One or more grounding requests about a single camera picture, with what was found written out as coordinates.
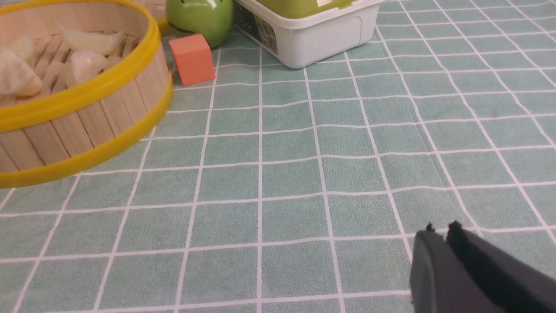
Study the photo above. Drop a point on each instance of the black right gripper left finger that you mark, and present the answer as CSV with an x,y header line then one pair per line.
x,y
439,282

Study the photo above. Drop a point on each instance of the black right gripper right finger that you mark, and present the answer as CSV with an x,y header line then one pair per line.
x,y
508,282

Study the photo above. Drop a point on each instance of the white dumpling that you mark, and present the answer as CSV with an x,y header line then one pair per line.
x,y
103,44
17,77
84,65

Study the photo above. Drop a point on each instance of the woven bamboo steamer lid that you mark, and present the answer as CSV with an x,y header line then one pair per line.
x,y
157,10

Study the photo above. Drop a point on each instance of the bamboo steamer tray yellow rim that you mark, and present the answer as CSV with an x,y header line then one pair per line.
x,y
62,131

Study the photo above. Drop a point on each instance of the green checkered tablecloth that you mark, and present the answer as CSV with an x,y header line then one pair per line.
x,y
273,190

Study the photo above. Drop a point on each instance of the green lidded white box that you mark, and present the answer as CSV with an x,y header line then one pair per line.
x,y
301,32

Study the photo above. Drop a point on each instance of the orange cube block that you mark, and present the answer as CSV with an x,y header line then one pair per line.
x,y
193,59

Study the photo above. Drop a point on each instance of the green apple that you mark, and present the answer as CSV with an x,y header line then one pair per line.
x,y
211,18

